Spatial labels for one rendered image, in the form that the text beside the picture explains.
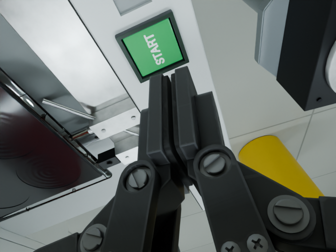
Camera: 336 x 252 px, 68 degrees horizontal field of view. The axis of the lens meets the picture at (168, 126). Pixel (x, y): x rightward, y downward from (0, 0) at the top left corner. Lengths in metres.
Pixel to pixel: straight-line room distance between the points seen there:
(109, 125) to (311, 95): 0.33
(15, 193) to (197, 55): 0.42
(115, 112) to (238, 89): 1.39
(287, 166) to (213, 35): 1.13
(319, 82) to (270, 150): 1.67
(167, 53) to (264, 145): 1.92
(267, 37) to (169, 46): 0.26
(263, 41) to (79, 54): 0.31
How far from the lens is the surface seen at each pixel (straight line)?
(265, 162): 2.06
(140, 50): 0.25
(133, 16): 0.24
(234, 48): 1.51
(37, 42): 0.35
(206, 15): 1.36
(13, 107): 0.38
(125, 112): 0.37
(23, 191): 0.54
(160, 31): 0.24
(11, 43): 0.42
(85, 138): 0.49
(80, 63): 0.35
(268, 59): 0.51
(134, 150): 0.43
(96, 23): 0.24
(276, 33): 0.49
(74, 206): 0.75
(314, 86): 0.47
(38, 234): 0.95
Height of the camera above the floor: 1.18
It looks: 43 degrees down
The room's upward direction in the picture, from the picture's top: 163 degrees clockwise
